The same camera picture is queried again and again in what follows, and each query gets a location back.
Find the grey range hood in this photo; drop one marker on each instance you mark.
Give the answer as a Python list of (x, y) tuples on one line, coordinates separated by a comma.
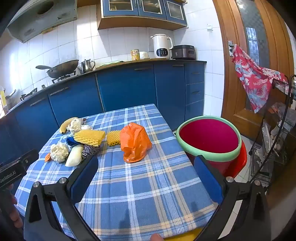
[(34, 20)]

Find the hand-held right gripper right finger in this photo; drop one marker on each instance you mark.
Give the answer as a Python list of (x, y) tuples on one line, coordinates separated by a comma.
[(208, 178)]

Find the crumpled white tissue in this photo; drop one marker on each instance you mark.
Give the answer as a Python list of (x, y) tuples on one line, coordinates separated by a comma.
[(74, 126)]

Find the yellow can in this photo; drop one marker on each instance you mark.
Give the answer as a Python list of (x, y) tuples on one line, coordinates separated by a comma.
[(135, 55)]

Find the blue knitted cloth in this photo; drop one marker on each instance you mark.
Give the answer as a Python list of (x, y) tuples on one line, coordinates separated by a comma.
[(70, 141)]

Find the black wok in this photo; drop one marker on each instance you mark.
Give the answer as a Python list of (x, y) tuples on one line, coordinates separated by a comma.
[(62, 68)]

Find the yellow banana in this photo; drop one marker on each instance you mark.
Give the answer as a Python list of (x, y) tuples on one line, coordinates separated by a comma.
[(64, 125)]

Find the green cutting board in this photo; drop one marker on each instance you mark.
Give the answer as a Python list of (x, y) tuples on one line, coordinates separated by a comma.
[(113, 62)]

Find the wooden door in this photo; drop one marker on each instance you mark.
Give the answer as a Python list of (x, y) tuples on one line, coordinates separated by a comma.
[(231, 69)]

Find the person's left hand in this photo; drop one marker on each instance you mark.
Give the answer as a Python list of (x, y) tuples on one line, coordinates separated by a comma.
[(15, 216)]

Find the small yellow foam net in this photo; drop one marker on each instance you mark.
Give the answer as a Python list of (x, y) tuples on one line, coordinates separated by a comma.
[(113, 138)]

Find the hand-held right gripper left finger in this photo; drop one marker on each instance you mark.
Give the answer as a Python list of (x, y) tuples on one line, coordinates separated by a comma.
[(83, 183)]

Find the person's right hand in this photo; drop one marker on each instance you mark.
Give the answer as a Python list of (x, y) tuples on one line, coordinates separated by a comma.
[(157, 237)]

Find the small orange scrap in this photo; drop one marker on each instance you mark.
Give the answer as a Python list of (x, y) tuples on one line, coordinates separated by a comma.
[(47, 157)]

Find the black rice cooker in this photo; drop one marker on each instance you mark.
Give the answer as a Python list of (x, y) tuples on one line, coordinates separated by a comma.
[(183, 52)]

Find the gas stove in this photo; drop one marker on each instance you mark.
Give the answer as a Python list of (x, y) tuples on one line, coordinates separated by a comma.
[(62, 78)]

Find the red basin with green rim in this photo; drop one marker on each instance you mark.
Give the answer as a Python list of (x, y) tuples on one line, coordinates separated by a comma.
[(208, 136)]

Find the yellow plastic item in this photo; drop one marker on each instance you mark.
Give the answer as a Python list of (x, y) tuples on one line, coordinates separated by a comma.
[(187, 235)]

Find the red floral cloth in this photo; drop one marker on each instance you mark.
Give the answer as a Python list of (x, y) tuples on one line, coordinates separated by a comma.
[(252, 81)]

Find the orange plastic bag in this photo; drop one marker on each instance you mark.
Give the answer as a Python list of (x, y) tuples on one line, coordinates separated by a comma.
[(134, 141)]

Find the white plastic bags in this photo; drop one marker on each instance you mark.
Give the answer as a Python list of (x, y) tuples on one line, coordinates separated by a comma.
[(275, 132)]

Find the blue kitchen base cabinet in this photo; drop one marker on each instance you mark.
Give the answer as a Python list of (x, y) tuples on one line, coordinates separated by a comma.
[(127, 85)]

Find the white crumpled plastic wad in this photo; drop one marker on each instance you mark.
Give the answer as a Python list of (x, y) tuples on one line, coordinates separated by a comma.
[(59, 151)]

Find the blue plaid tablecloth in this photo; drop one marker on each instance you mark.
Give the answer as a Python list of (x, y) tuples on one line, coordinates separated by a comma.
[(143, 185)]

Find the metal kettle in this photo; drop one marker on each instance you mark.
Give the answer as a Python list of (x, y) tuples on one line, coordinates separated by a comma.
[(86, 66)]

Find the white electric kettle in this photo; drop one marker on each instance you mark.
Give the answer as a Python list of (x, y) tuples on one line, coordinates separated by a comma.
[(160, 47)]

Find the blue wall cabinet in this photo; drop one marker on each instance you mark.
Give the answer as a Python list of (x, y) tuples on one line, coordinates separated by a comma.
[(138, 9)]

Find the yellow box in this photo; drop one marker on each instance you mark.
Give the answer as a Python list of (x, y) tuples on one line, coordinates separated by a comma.
[(2, 98)]

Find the steel wool scourer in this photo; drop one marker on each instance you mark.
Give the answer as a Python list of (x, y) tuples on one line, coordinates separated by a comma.
[(89, 149)]

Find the white foam fruit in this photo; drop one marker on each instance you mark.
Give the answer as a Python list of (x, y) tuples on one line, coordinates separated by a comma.
[(74, 156)]

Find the white wall socket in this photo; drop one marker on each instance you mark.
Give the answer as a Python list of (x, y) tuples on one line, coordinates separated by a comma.
[(209, 27)]

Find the large yellow foam net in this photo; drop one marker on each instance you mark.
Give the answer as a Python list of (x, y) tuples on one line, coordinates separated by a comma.
[(89, 137)]

